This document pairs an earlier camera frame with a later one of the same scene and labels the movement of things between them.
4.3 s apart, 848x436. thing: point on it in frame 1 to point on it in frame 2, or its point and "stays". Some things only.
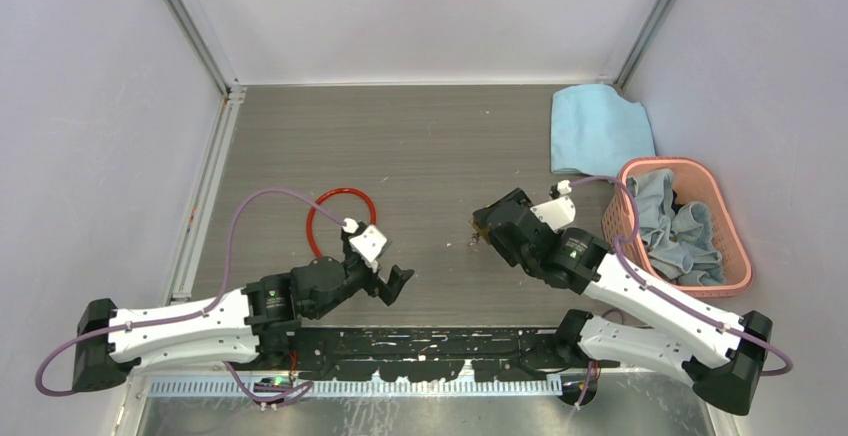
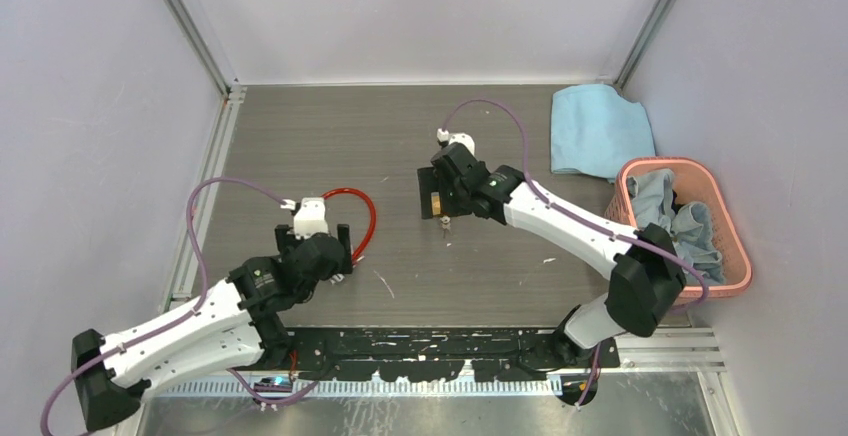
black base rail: (439, 354) stays
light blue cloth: (595, 131) stays
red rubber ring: (311, 212) stays
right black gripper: (517, 194) to (426, 178)
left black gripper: (389, 289) to (292, 242)
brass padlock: (484, 233) to (436, 203)
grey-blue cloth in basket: (679, 236) stays
